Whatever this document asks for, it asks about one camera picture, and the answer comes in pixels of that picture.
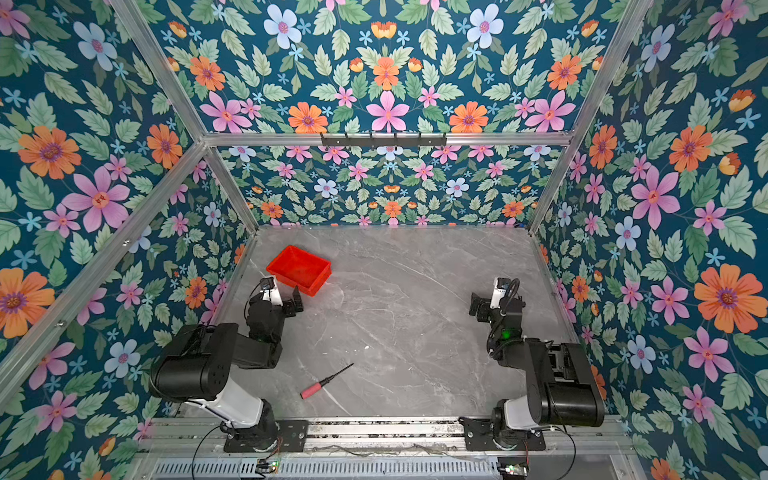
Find red-handled screwdriver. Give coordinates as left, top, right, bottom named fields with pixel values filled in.
left=300, top=363, right=353, bottom=400

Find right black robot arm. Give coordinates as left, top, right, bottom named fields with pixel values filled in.
left=469, top=290, right=605, bottom=450

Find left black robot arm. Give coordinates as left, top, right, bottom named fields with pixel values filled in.
left=149, top=284, right=303, bottom=429

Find red plastic bin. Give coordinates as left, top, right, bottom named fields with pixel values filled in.
left=266, top=245, right=332, bottom=297

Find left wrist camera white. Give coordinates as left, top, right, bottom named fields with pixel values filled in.
left=257, top=277, right=283, bottom=306

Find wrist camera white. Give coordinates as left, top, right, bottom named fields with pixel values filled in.
left=257, top=277, right=283, bottom=306
left=490, top=277, right=520, bottom=311

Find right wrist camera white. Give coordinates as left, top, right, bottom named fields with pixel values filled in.
left=490, top=277, right=520, bottom=311

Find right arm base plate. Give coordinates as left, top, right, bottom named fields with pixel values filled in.
left=458, top=417, right=546, bottom=452

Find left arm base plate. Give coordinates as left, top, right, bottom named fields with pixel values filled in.
left=223, top=420, right=309, bottom=454

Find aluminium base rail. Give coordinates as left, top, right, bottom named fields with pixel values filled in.
left=140, top=416, right=634, bottom=457

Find perforated white cable duct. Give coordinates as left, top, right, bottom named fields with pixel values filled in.
left=149, top=457, right=501, bottom=479

